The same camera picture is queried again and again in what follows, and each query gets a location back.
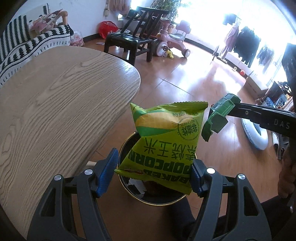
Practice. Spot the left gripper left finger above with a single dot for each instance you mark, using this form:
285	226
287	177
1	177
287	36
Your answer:
68	209

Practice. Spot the finger of the right gripper side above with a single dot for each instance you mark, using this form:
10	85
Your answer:
273	119

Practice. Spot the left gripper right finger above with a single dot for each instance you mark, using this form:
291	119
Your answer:
230	209

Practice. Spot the green toy truck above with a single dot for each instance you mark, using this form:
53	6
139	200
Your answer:
217	115

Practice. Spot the green popcorn bag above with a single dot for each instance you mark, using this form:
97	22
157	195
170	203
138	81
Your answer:
169	136

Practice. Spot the black gold trash bin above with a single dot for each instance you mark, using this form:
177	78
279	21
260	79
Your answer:
146	191

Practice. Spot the person's right hand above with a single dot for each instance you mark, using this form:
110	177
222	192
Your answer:
286	181

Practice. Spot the hanging dark clothes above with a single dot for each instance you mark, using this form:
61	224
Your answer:
246	45

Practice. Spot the yellow toy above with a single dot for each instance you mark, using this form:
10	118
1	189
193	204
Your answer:
169	54

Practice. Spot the pink kids tricycle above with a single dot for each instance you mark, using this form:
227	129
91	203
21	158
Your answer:
165	41

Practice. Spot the potted green plant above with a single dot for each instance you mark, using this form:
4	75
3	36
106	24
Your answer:
167	5

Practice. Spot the black wooden chair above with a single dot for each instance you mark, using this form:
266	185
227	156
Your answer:
135	36

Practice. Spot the striped black white sofa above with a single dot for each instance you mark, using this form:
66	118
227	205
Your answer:
19	46

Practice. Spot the pink white plastic bag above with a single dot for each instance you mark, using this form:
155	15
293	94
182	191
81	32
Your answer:
77	39

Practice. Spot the patterned curtain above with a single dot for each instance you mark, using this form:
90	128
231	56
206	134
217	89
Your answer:
120	6

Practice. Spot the floral pillow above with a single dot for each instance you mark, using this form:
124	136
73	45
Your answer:
44	22

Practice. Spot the red plastic bag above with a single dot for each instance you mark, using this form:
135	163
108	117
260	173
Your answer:
106	27

